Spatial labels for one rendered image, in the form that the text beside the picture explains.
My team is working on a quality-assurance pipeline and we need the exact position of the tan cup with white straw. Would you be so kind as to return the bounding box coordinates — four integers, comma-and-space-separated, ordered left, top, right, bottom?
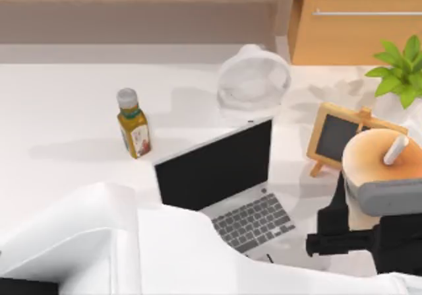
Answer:
341, 128, 412, 232

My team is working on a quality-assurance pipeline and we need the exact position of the pale grey rounded box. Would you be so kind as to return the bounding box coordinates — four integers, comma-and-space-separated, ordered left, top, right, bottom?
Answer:
358, 178, 422, 217

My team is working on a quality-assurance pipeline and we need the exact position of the wooden framed blackboard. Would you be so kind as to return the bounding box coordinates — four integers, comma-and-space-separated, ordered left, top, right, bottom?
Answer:
306, 102, 409, 178

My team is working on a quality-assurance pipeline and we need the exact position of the silver laptop with black screen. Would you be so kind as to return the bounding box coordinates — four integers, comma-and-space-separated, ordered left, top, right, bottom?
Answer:
154, 117, 297, 263

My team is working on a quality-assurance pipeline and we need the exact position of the green leafy plant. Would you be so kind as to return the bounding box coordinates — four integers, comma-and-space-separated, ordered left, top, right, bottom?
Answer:
363, 34, 422, 110

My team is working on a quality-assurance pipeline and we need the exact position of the white round fan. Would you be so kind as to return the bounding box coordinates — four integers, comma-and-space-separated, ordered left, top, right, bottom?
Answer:
215, 43, 293, 112

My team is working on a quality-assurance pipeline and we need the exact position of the wooden cupboard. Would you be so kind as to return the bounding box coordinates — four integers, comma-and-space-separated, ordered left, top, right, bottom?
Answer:
286, 0, 422, 67

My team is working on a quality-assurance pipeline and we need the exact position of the wooden drawer front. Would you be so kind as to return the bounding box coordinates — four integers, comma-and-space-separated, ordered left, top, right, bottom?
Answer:
292, 1, 422, 66

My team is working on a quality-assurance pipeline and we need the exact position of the yellow bottle with grey cap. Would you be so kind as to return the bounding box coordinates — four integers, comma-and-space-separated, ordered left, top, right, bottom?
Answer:
115, 87, 154, 160

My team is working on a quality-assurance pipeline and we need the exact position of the wooden open shelf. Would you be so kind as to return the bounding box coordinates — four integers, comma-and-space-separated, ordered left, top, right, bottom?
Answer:
0, 0, 291, 46

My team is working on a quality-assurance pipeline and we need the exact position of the long metal handle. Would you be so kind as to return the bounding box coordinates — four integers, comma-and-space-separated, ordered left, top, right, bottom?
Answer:
312, 8, 422, 17

